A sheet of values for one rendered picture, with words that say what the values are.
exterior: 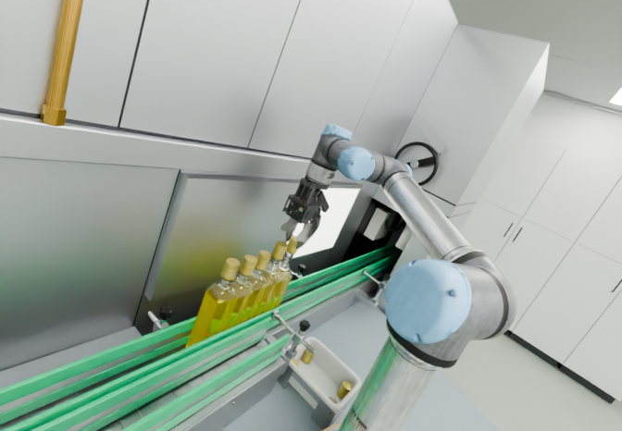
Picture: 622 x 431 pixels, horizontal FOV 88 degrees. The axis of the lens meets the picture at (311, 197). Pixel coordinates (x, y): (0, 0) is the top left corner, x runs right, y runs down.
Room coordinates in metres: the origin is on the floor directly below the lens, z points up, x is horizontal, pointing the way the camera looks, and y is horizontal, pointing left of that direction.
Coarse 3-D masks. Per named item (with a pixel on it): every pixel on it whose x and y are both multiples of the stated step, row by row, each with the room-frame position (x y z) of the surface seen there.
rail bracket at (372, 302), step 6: (366, 270) 1.40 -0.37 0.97; (384, 276) 1.34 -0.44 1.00; (378, 282) 1.35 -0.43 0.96; (384, 282) 1.34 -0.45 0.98; (384, 288) 1.33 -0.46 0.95; (360, 294) 1.36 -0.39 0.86; (366, 294) 1.39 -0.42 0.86; (378, 294) 1.34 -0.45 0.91; (354, 300) 1.40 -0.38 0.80; (366, 300) 1.34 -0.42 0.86; (372, 300) 1.34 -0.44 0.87; (378, 300) 1.35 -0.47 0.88; (372, 306) 1.32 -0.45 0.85
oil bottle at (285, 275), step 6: (282, 270) 0.87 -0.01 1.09; (288, 270) 0.88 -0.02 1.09; (282, 276) 0.86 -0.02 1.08; (288, 276) 0.88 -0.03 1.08; (282, 282) 0.86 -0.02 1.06; (288, 282) 0.89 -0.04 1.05; (282, 288) 0.87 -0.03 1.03; (276, 294) 0.85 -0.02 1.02; (282, 294) 0.89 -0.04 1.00; (276, 300) 0.87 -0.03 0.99; (270, 306) 0.85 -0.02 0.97; (276, 306) 0.88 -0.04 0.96
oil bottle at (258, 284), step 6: (252, 276) 0.78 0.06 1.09; (252, 282) 0.76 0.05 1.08; (258, 282) 0.77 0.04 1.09; (264, 282) 0.79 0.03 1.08; (258, 288) 0.77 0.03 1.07; (264, 288) 0.79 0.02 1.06; (252, 294) 0.75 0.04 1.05; (258, 294) 0.78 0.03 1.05; (252, 300) 0.76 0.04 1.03; (258, 300) 0.79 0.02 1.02; (246, 306) 0.75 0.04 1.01; (252, 306) 0.77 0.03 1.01; (246, 312) 0.76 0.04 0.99; (252, 312) 0.78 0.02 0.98; (246, 318) 0.77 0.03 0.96
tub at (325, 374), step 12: (300, 348) 0.91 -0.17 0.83; (324, 348) 0.95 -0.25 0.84; (300, 360) 0.93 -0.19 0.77; (312, 360) 0.95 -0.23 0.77; (324, 360) 0.93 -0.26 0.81; (336, 360) 0.92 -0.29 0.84; (300, 372) 0.80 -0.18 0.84; (312, 372) 0.90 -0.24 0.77; (324, 372) 0.92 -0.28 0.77; (336, 372) 0.91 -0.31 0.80; (348, 372) 0.89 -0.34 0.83; (312, 384) 0.78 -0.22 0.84; (324, 384) 0.87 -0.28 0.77; (336, 384) 0.89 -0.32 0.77; (360, 384) 0.85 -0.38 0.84; (324, 396) 0.75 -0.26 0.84; (336, 396) 0.85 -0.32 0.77; (348, 396) 0.79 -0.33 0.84; (336, 408) 0.74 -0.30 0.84
